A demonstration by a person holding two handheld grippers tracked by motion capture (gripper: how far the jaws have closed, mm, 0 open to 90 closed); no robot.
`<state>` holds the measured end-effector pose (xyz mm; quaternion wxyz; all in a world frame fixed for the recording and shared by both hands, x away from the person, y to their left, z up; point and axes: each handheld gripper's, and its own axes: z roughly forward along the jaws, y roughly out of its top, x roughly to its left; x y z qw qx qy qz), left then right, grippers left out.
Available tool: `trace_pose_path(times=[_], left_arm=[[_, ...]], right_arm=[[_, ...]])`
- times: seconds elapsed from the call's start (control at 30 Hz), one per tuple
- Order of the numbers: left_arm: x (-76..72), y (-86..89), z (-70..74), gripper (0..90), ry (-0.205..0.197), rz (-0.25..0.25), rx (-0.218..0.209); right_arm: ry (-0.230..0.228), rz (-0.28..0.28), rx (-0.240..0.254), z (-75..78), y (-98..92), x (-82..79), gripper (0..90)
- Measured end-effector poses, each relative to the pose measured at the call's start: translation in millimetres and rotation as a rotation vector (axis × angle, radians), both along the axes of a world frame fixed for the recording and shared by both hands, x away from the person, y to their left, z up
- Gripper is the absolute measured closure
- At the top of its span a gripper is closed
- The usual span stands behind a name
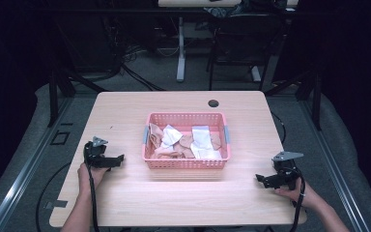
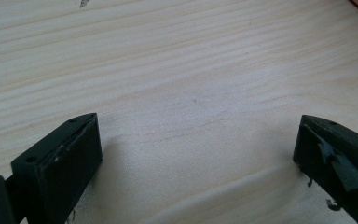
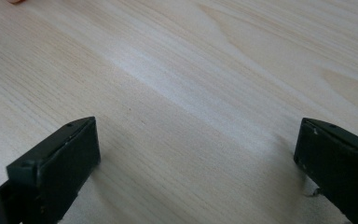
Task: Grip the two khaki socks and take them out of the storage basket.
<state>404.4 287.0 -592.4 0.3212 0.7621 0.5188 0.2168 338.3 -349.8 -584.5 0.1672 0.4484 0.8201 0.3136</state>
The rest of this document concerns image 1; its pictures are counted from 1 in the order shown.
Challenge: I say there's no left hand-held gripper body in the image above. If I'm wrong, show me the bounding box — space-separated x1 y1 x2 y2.
83 136 109 169

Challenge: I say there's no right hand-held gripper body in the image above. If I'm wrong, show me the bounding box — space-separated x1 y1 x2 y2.
271 151 305 191

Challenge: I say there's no person's left hand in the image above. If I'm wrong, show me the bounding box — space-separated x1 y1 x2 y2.
77 161 109 198

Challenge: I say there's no person's right hand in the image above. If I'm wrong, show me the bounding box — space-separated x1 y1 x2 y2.
274 178 318 211

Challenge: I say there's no beige sock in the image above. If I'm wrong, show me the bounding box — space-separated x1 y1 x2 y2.
178 132 196 151
148 123 165 150
210 132 223 152
154 145 196 160

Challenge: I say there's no white sock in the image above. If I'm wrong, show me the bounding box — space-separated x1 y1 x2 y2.
190 125 214 151
159 124 185 150
189 142 223 160

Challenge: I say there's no grey tape strip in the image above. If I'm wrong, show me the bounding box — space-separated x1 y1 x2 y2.
43 199 69 210

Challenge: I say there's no black metal stand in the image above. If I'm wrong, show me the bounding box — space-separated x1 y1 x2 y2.
47 69 77 128
294 69 323 131

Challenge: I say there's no pink plastic basket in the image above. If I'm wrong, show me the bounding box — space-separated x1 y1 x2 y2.
141 111 232 170

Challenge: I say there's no white desk leg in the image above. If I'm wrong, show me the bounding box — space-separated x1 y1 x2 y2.
176 16 187 83
250 65 263 82

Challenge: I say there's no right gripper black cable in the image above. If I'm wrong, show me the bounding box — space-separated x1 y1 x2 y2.
288 166 306 232

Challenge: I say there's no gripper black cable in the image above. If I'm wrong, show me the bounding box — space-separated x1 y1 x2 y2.
83 143 100 232
288 166 306 232

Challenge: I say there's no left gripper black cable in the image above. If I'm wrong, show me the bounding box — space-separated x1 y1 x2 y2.
83 143 100 232

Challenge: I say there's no thin black cable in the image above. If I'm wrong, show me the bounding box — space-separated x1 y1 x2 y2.
270 110 287 147

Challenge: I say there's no aluminium floor rail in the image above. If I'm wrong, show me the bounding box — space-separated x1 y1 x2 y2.
299 100 371 232
0 96 75 232

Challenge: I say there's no black floor cable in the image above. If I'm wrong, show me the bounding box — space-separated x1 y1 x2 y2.
35 161 72 232

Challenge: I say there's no bundle of black cables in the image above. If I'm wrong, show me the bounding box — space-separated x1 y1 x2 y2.
100 15 167 92

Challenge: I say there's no black metal frame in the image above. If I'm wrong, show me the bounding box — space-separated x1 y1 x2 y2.
206 14 283 92

